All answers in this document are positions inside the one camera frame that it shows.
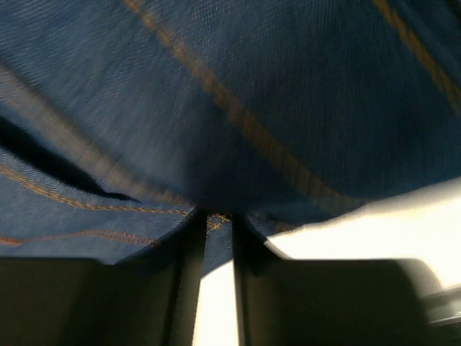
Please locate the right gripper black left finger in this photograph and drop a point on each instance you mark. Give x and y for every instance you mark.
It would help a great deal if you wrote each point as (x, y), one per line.
(148, 298)

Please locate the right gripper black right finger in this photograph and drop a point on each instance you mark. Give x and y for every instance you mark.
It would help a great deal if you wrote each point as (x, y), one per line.
(283, 301)

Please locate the dark blue denim trousers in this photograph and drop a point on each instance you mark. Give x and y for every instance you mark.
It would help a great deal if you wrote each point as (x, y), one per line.
(119, 118)

